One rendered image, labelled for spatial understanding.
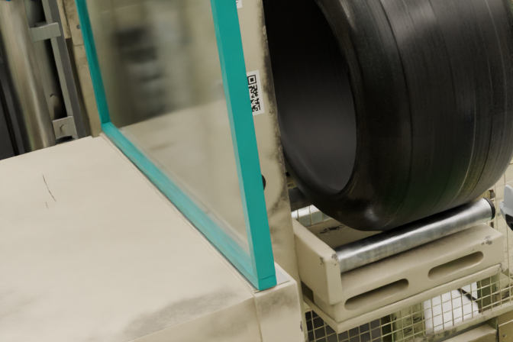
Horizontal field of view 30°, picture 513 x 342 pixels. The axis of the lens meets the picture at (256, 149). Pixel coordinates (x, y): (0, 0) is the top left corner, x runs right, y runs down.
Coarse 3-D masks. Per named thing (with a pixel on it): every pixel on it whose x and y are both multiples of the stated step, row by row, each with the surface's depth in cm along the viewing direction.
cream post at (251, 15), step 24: (240, 24) 153; (264, 24) 155; (264, 48) 156; (264, 72) 157; (264, 96) 158; (264, 120) 160; (264, 144) 161; (264, 168) 162; (264, 192) 164; (288, 192) 166; (288, 216) 167; (288, 240) 169; (288, 264) 170
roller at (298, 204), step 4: (292, 188) 193; (296, 188) 193; (292, 192) 192; (296, 192) 192; (300, 192) 192; (292, 196) 191; (296, 196) 191; (300, 196) 191; (304, 196) 192; (292, 200) 191; (296, 200) 191; (300, 200) 191; (304, 200) 192; (292, 204) 191; (296, 204) 191; (300, 204) 192; (304, 204) 192; (308, 204) 193; (292, 208) 192; (296, 208) 192
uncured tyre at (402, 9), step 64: (320, 0) 154; (384, 0) 146; (448, 0) 149; (320, 64) 201; (384, 64) 146; (448, 64) 148; (512, 64) 152; (320, 128) 199; (384, 128) 149; (448, 128) 150; (512, 128) 156; (320, 192) 175; (384, 192) 156; (448, 192) 160
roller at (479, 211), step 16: (464, 208) 174; (480, 208) 175; (416, 224) 171; (432, 224) 172; (448, 224) 172; (464, 224) 174; (368, 240) 168; (384, 240) 168; (400, 240) 169; (416, 240) 170; (432, 240) 173; (352, 256) 166; (368, 256) 167; (384, 256) 169
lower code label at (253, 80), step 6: (252, 72) 156; (258, 72) 157; (252, 78) 156; (258, 78) 157; (252, 84) 157; (258, 84) 157; (252, 90) 157; (258, 90) 158; (252, 96) 157; (258, 96) 158; (252, 102) 158; (258, 102) 158; (252, 108) 158; (258, 108) 158; (258, 114) 159
